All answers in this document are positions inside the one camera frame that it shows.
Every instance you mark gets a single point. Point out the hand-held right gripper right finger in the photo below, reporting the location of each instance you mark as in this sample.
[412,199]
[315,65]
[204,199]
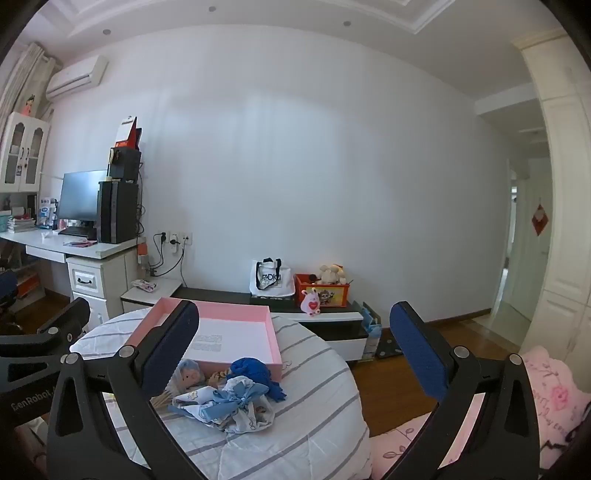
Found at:
[415,350]

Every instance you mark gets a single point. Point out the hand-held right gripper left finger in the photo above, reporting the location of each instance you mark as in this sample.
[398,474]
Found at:
[171,346]

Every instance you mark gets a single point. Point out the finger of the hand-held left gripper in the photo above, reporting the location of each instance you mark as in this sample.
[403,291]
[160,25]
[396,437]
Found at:
[69,318]

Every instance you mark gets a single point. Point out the blue plush doll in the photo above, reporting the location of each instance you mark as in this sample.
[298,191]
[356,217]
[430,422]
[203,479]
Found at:
[189,369]

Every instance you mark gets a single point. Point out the tan scrunchie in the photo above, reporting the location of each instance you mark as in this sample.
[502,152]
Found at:
[217,377]

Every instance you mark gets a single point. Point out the pink shallow box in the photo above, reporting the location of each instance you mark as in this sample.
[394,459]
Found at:
[240,332]

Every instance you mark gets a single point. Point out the printed cloth pouch blue ribbon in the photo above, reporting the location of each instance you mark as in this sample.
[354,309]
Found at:
[221,406]

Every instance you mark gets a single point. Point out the dark blue towel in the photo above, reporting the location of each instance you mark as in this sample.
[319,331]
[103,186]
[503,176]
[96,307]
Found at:
[249,369]

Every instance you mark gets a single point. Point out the black floor mat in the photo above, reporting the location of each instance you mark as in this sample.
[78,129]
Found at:
[388,348]

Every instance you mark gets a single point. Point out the white desk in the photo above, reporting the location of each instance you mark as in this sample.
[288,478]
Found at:
[106,277]

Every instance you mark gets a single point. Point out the floral pouch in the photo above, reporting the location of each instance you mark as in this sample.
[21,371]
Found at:
[144,285]

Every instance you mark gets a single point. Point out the black and white low cabinet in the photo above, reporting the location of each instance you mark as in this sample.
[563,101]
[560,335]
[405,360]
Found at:
[332,330]

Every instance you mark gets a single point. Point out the black keyboard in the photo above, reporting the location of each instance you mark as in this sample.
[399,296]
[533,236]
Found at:
[78,232]

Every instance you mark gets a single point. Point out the orange toy box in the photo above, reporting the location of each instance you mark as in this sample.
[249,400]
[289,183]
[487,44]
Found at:
[332,295]

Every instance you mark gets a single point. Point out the stack of books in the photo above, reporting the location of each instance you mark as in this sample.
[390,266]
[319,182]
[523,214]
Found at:
[21,225]

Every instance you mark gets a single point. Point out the blue and white carton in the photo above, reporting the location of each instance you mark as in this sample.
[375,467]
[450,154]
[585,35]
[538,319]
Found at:
[47,212]

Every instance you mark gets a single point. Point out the beige plush toy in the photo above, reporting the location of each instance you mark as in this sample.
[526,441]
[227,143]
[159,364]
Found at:
[330,274]

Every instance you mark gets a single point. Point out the pink plush with red heart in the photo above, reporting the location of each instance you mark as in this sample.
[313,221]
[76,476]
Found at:
[311,302]

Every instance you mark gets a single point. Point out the black computer tower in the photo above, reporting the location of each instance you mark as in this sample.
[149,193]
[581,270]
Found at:
[117,212]

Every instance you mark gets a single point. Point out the white tote bag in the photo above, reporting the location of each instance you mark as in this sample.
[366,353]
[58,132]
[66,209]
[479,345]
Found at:
[272,279]

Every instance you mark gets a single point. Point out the black computer monitor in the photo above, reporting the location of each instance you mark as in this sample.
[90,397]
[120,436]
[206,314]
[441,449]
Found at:
[78,194]

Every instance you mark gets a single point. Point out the pink floral pillow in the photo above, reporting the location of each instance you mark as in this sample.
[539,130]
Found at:
[554,392]

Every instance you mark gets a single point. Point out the black speaker box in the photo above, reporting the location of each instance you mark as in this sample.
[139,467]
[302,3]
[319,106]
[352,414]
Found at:
[125,164]

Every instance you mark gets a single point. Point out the white glass-door cabinet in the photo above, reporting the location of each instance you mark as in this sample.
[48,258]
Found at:
[23,152]

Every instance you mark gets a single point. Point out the red door ornament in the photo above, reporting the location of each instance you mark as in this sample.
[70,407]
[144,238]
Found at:
[539,219]

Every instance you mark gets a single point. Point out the red and white paper bag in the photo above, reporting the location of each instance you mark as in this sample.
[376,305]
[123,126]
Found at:
[127,131]

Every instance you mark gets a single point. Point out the small doll figure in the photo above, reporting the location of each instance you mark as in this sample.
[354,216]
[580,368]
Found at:
[31,105]

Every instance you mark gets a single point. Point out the white air conditioner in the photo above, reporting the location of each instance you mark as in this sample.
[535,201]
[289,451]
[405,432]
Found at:
[76,78]

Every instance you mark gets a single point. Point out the beige curtain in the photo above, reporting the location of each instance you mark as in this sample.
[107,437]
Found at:
[23,78]

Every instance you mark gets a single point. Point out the white wall outlet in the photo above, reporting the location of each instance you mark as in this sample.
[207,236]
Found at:
[178,237]

